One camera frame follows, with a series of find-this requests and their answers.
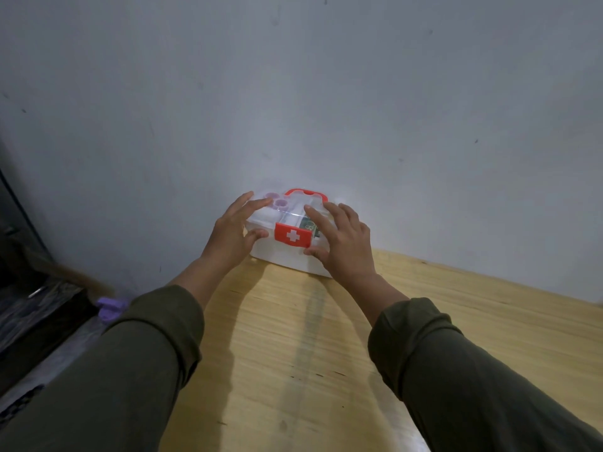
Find black mesh mat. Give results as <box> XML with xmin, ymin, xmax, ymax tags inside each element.
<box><xmin>0</xmin><ymin>384</ymin><xmax>46</xmax><ymax>427</ymax></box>

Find person's right forearm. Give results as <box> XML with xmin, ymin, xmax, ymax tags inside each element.
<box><xmin>350</xmin><ymin>272</ymin><xmax>603</xmax><ymax>452</ymax></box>

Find light wooden table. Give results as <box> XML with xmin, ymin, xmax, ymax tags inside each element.
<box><xmin>160</xmin><ymin>249</ymin><xmax>603</xmax><ymax>452</ymax></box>

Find person's left forearm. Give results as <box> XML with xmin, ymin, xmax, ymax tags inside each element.
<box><xmin>0</xmin><ymin>256</ymin><xmax>222</xmax><ymax>452</ymax></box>

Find dark wooden stairs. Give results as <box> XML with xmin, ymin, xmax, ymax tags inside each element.
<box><xmin>0</xmin><ymin>169</ymin><xmax>97</xmax><ymax>396</ymax></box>

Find purple plastic object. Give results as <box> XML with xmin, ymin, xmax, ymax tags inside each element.
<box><xmin>96</xmin><ymin>297</ymin><xmax>131</xmax><ymax>325</ymax></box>

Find person's left hand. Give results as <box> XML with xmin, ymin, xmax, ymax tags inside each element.
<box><xmin>201</xmin><ymin>191</ymin><xmax>274</xmax><ymax>271</ymax></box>

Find person's right hand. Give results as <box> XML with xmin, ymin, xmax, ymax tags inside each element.
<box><xmin>303</xmin><ymin>201</ymin><xmax>378</xmax><ymax>290</ymax></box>

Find white first aid box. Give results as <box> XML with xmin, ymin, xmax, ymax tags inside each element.
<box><xmin>244</xmin><ymin>188</ymin><xmax>352</xmax><ymax>278</ymax></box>

